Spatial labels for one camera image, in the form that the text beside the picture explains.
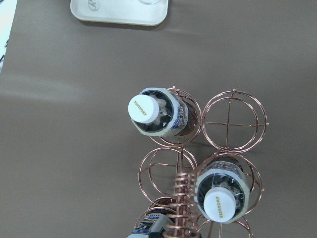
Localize tea bottle white cap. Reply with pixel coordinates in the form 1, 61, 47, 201
128, 87, 199, 137

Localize copper wire bottle basket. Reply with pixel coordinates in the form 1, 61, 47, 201
138, 85, 270, 238

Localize cream rabbit tray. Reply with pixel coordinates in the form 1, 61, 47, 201
70, 0, 169, 26

